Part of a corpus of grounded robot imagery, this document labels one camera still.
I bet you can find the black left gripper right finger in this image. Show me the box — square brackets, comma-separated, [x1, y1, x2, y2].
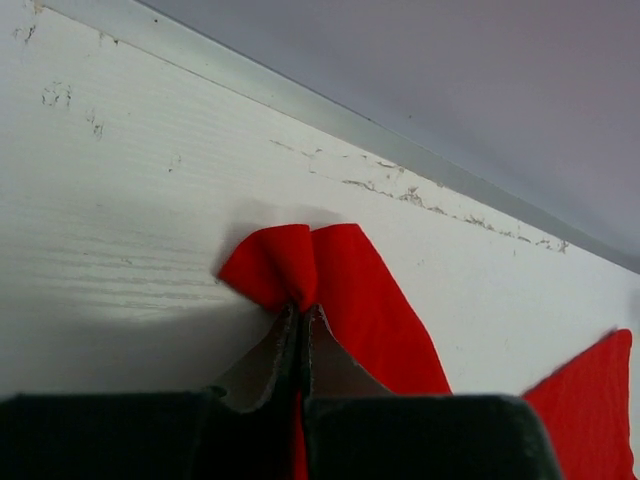
[301, 305, 563, 479]

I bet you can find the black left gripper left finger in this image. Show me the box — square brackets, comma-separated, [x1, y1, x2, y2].
[1, 305, 300, 479]

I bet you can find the bright red t shirt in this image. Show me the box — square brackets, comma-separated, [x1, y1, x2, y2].
[217, 224, 634, 479]

